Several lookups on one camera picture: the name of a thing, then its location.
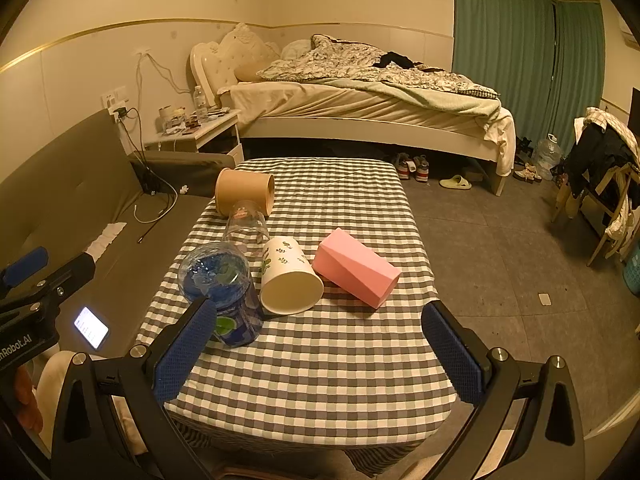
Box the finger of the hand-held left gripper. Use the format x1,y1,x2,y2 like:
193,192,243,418
0,252,97,322
0,247,50,287

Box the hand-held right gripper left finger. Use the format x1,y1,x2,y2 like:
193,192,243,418
50,296,219,480

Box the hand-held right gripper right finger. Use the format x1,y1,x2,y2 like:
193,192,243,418
421,300,589,480

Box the blue patterned glass cup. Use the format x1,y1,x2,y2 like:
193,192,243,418
178,241,266,349

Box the pink faceted cup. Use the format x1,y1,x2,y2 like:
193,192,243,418
312,228,403,309

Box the white leaf print cup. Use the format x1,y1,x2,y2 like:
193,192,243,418
258,236,326,316

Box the clear glass cup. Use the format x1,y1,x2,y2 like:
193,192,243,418
222,200,271,249

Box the brown paper cup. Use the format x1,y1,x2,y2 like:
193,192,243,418
215,167,276,219

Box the person's left hand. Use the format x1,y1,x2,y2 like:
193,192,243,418
14,367,45,428

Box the white folded paper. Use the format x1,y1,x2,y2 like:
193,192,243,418
84,222,129,262

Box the lit smartphone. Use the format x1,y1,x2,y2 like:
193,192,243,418
73,305,110,351

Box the cream cushion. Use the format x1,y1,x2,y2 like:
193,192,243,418
37,349,81,443

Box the grey sofa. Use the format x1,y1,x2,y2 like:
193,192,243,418
0,109,237,461

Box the checkered tablecloth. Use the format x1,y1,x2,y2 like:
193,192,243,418
135,157,454,479

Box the white nightstand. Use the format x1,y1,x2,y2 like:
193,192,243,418
142,109,245,169

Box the teal laundry basket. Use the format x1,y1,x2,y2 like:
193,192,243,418
622,244,640,297

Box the wooden chair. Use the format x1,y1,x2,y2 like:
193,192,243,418
550,160,640,267

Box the large water jug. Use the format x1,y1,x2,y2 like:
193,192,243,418
532,133,562,181

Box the black jacket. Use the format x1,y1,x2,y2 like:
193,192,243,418
562,120,640,202

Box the tufted cream headboard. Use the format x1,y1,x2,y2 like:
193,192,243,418
189,23,281,107

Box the beige pillow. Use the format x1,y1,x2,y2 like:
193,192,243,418
234,62,274,84

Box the pale green bed sheet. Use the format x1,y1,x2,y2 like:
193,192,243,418
229,79,517,177

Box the plaid shirt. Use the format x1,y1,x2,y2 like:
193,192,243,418
574,106,640,162

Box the black garment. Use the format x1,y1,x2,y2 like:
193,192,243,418
375,51,416,70

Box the floral quilt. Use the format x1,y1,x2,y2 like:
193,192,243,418
256,34,501,99

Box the wide green curtain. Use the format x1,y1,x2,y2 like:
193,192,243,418
452,0,557,142

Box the narrow green curtain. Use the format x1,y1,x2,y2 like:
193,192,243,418
552,0,606,137

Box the white pillow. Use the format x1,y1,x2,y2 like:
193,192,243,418
279,39,314,60

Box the white air conditioner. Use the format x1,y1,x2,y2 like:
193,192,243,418
619,19,640,52

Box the white charging cable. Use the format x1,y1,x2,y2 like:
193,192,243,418
133,204,167,224

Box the black cable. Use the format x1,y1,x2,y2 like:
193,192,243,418
119,109,179,244

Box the wall socket with plugs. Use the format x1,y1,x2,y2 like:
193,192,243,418
101,91,132,122

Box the white wall cable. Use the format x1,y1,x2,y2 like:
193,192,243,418
134,46,197,97

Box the white bed frame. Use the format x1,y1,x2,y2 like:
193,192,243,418
189,22,517,197

